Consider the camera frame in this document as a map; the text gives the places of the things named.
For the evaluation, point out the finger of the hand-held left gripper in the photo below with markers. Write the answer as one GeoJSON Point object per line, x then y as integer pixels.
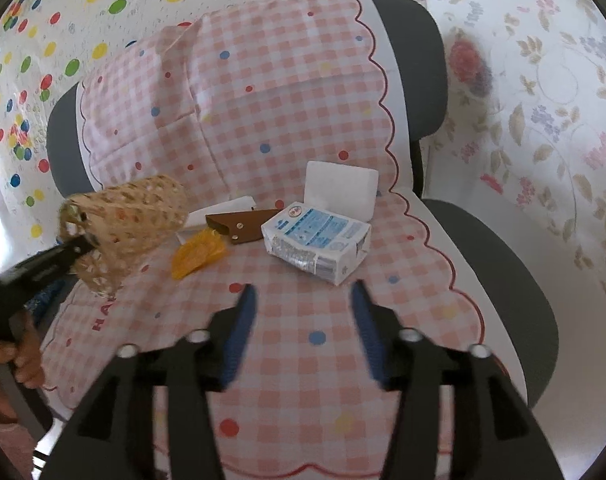
{"type": "Point", "coordinates": [75, 251]}

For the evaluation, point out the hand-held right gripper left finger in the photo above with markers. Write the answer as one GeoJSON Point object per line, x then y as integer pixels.
{"type": "Point", "coordinates": [240, 335]}

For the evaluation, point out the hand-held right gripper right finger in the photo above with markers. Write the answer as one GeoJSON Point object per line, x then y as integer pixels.
{"type": "Point", "coordinates": [368, 332]}

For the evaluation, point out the woven bamboo basket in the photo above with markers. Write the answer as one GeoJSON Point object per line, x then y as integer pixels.
{"type": "Point", "coordinates": [133, 210]}

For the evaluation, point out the white blue tissue pack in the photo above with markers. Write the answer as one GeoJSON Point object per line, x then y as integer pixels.
{"type": "Point", "coordinates": [313, 240]}

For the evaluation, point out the person's left hand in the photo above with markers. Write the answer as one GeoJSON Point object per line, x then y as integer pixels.
{"type": "Point", "coordinates": [28, 360]}

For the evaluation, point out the orange plastic wrapper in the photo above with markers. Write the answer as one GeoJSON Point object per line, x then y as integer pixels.
{"type": "Point", "coordinates": [198, 255]}

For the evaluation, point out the brown leather pouch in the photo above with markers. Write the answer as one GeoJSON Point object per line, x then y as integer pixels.
{"type": "Point", "coordinates": [243, 225]}

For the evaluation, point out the white foam block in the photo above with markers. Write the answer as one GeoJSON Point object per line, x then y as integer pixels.
{"type": "Point", "coordinates": [340, 185]}

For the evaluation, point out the pink gingham cloth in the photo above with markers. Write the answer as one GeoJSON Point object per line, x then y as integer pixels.
{"type": "Point", "coordinates": [293, 110]}

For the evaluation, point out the balloon print sheet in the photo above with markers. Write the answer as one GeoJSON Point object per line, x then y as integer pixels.
{"type": "Point", "coordinates": [83, 10]}

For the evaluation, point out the grey chair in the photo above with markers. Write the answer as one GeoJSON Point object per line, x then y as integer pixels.
{"type": "Point", "coordinates": [418, 45]}

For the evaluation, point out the floral print sheet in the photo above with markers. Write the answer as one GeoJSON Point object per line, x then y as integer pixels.
{"type": "Point", "coordinates": [533, 85]}

